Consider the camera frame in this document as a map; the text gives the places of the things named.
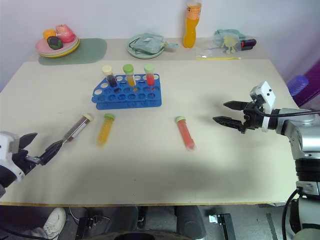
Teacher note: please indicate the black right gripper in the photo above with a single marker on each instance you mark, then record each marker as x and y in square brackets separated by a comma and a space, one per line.
[253, 117]

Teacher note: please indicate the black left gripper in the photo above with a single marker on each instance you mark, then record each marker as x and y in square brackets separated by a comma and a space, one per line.
[23, 160]

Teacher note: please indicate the brown liquid tube cream cap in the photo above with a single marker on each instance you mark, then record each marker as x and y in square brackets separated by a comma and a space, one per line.
[77, 127]

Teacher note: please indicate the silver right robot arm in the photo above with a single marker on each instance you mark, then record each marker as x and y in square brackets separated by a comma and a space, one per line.
[303, 135]

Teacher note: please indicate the red liquid tube green cap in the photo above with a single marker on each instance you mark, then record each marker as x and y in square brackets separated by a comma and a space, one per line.
[185, 133]
[150, 78]

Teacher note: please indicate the yellow liquid tube green cap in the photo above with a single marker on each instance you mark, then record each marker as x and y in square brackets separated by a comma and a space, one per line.
[105, 131]
[130, 78]

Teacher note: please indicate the dark liquid tube cream cap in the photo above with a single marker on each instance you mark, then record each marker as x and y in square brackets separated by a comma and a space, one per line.
[111, 79]

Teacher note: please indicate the blue test tube rack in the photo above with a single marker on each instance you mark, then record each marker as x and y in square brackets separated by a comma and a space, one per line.
[130, 98]

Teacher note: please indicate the thin yellow stick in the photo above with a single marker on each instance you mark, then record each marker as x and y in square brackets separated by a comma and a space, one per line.
[217, 58]

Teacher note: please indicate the clear plastic bag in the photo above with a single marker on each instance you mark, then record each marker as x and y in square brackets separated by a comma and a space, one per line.
[207, 48]

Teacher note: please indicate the yellow-green toy figure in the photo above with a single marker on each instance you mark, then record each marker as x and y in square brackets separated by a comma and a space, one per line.
[229, 43]

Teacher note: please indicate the black and red item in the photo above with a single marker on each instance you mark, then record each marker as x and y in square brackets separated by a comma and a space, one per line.
[248, 43]

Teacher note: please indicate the white sneaker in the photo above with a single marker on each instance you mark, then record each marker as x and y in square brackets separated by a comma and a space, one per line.
[55, 222]

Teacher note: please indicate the teal cloth item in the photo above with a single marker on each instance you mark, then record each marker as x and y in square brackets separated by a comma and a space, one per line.
[226, 32]

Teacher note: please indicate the purple translucent panel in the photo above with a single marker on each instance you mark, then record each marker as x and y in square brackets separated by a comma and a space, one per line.
[312, 80]

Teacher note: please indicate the orange drink bottle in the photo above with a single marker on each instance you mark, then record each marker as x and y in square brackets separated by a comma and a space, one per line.
[190, 30]

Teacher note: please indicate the black box under table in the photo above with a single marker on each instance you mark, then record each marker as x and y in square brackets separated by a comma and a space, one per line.
[85, 228]

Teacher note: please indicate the light green plate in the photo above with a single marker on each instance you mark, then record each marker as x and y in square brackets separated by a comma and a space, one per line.
[65, 52]

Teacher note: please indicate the pink plate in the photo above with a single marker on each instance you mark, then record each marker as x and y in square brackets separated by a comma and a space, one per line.
[43, 47]

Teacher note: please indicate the yellow plate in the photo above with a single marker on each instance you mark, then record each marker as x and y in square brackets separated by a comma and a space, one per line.
[71, 51]

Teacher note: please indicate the dark green toy food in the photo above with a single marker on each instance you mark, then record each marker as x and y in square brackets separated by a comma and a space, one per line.
[55, 42]

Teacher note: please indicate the green placemat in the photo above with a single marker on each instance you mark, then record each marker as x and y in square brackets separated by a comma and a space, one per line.
[92, 51]

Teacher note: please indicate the orange toy food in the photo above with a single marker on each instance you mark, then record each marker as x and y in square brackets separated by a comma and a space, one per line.
[49, 33]

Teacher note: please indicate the pink toy food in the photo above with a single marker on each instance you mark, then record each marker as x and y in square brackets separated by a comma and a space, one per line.
[65, 33]

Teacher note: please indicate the dark grey rounded shape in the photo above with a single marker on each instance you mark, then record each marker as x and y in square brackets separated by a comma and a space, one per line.
[190, 222]

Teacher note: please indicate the pale green round plate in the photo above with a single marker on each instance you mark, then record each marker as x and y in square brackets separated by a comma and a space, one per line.
[132, 53]

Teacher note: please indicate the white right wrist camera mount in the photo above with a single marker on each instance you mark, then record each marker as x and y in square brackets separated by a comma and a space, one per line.
[267, 96]

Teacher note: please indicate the black metal bracket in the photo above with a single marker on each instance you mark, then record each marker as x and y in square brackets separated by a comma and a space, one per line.
[223, 225]

